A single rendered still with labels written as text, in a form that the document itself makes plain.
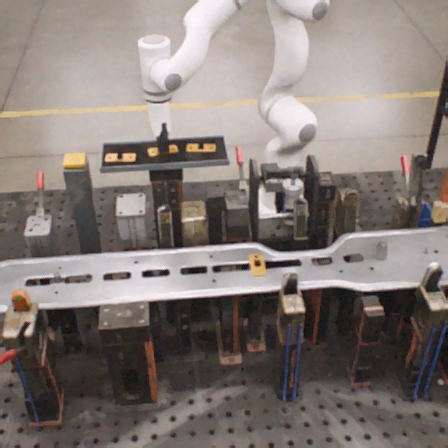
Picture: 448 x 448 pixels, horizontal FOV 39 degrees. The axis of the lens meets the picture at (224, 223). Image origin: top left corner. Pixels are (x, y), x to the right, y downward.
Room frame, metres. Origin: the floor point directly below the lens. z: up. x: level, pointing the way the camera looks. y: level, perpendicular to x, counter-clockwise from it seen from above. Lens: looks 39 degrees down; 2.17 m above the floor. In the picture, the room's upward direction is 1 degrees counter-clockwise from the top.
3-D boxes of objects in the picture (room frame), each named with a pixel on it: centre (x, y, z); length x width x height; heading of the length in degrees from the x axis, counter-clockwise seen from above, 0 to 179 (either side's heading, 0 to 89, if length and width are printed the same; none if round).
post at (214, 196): (1.47, 0.03, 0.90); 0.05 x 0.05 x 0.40; 5
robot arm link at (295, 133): (1.78, -0.22, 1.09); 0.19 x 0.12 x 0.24; 29
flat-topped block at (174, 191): (1.57, 0.17, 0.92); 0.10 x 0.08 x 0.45; 95
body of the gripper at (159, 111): (1.58, 0.18, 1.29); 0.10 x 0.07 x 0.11; 15
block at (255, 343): (1.28, -0.09, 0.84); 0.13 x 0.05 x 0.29; 5
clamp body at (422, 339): (1.09, -0.51, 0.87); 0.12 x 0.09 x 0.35; 5
